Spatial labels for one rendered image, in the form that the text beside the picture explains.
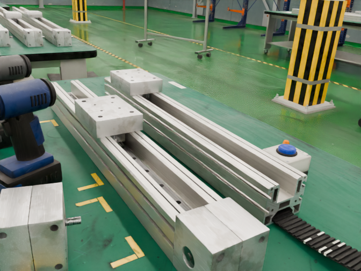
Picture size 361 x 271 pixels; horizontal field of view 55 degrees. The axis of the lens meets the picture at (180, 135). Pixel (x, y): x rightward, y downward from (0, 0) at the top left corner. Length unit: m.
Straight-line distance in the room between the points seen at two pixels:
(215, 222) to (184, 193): 0.14
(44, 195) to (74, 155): 0.34
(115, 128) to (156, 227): 0.27
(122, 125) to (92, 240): 0.27
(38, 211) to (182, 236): 0.21
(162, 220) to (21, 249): 0.20
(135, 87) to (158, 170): 0.41
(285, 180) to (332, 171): 0.25
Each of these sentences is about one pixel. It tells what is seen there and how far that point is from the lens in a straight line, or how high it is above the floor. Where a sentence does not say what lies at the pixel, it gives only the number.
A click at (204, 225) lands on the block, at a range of 0.50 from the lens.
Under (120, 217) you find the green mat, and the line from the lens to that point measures 0.67.
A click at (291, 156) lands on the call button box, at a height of 0.84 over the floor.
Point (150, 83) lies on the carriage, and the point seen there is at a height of 0.90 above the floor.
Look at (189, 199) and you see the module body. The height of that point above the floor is 0.84.
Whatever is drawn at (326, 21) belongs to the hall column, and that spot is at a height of 0.91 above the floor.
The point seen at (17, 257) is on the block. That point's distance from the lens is 0.56.
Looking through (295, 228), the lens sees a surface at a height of 0.79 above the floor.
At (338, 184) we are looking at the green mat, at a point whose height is 0.78.
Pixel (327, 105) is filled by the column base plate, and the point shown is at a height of 0.04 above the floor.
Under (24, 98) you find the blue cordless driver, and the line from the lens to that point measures 0.68.
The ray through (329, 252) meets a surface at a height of 0.80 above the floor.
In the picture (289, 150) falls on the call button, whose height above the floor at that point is 0.85.
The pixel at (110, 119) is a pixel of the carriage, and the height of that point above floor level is 0.90.
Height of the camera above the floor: 1.18
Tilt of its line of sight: 24 degrees down
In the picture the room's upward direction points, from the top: 3 degrees clockwise
